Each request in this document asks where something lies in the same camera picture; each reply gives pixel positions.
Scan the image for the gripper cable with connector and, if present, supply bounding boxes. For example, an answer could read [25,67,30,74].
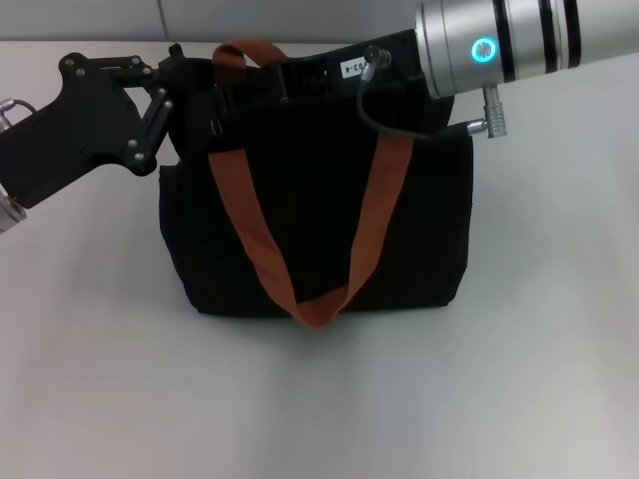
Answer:
[357,44,508,144]
[0,98,37,132]

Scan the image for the black food bag orange straps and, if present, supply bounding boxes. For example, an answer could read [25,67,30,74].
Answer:
[158,42,474,329]

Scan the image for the left gripper cable with connector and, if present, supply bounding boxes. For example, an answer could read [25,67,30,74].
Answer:
[0,98,37,132]

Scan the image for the right gripper cable with connector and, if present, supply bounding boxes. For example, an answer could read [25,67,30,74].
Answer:
[357,44,508,144]

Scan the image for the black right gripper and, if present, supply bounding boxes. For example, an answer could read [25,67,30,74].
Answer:
[208,28,436,137]

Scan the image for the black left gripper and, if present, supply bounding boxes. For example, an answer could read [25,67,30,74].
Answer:
[0,43,190,210]

